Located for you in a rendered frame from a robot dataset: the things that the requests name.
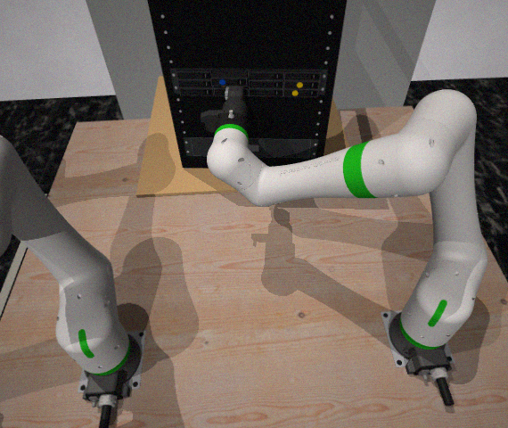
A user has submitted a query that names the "black open rack frame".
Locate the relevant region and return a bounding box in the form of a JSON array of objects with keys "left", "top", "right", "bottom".
[{"left": 147, "top": 0, "right": 347, "bottom": 169}]

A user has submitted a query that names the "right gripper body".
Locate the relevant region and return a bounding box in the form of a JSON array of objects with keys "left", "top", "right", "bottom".
[{"left": 201, "top": 86, "right": 250, "bottom": 135}]

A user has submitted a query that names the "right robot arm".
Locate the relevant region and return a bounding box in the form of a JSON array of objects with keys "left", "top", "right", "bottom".
[{"left": 207, "top": 89, "right": 488, "bottom": 406}]

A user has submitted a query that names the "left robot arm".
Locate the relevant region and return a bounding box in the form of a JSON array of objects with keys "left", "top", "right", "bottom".
[{"left": 0, "top": 136, "right": 141, "bottom": 428}]

